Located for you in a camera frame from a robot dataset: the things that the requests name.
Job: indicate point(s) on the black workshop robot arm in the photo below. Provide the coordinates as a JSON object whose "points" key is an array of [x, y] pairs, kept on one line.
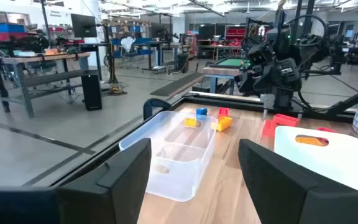
{"points": [[337, 54]]}

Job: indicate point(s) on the red bin shelving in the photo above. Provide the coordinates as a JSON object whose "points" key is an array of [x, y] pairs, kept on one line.
{"points": [[235, 32]]}

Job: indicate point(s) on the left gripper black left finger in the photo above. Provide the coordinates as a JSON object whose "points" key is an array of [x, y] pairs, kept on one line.
{"points": [[110, 193]]}

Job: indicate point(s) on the grey metal bracket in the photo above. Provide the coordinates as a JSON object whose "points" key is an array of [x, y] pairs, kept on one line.
{"points": [[267, 101]]}

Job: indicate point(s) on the small red toy block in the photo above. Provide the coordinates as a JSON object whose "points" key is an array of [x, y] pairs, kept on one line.
{"points": [[223, 112]]}

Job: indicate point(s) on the black computer tower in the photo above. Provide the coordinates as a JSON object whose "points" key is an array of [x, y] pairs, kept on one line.
{"points": [[91, 91]]}

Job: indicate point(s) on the clear plastic bin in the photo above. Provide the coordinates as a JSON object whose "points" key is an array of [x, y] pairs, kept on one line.
{"points": [[179, 161]]}

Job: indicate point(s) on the yellow toy block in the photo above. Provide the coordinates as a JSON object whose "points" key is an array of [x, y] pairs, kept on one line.
{"points": [[223, 123], [191, 122]]}

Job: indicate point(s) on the dark floor mat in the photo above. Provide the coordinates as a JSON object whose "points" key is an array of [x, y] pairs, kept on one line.
{"points": [[177, 84]]}

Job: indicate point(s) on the red storage crate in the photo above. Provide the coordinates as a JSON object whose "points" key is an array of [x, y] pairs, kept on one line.
{"points": [[11, 36]]}

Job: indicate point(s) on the blue toy block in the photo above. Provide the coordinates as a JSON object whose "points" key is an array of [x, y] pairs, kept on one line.
{"points": [[201, 112]]}

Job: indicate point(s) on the black arched clamp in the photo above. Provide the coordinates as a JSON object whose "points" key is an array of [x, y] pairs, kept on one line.
{"points": [[155, 104]]}

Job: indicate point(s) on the white plastic bin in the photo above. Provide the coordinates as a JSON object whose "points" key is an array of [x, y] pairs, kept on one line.
{"points": [[337, 165]]}

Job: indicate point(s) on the blue storage crate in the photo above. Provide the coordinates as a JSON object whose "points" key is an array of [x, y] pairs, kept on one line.
{"points": [[8, 27]]}

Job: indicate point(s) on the office chair with white cloth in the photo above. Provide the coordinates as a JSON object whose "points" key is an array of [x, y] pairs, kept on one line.
{"points": [[127, 46]]}

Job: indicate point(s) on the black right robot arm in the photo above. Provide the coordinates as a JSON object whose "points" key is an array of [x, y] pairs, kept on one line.
{"points": [[284, 96]]}

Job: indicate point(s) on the grey wooden-top workbench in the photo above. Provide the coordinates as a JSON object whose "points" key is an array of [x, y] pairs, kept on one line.
{"points": [[42, 79]]}

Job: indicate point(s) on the green-topped table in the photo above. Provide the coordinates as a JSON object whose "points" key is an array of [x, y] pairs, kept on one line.
{"points": [[232, 62]]}

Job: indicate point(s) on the black aluminium table frame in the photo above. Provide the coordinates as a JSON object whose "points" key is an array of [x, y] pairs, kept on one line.
{"points": [[228, 99]]}

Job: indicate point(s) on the black office desk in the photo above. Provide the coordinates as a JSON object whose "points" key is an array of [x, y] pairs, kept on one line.
{"points": [[160, 45]]}

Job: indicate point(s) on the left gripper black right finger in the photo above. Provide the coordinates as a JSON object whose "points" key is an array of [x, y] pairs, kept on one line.
{"points": [[278, 193]]}

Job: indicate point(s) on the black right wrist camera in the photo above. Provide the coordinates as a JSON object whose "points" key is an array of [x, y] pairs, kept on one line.
{"points": [[259, 54]]}

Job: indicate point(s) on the black computer monitor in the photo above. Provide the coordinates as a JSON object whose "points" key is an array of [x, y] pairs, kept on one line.
{"points": [[83, 25]]}

